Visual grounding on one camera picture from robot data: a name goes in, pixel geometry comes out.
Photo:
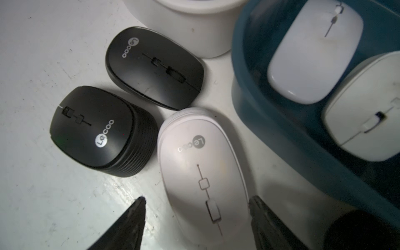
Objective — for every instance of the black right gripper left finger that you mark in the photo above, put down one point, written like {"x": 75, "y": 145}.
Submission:
{"x": 127, "y": 232}

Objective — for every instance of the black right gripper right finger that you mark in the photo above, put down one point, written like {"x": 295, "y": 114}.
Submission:
{"x": 270, "y": 233}

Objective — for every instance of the white mouse top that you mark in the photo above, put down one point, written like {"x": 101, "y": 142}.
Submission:
{"x": 203, "y": 169}

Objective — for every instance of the white mouse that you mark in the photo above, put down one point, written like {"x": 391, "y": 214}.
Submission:
{"x": 315, "y": 51}
{"x": 363, "y": 114}
{"x": 203, "y": 169}

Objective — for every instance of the teal storage box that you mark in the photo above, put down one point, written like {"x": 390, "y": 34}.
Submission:
{"x": 296, "y": 132}

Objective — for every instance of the white storage box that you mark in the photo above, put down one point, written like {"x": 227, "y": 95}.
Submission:
{"x": 205, "y": 28}

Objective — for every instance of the black mouse near boxes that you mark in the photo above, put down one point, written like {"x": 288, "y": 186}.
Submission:
{"x": 359, "y": 230}

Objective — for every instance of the black mouse centre upper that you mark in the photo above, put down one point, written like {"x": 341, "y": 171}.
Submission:
{"x": 104, "y": 132}

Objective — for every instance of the black mouse top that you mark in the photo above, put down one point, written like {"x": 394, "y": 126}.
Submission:
{"x": 144, "y": 62}

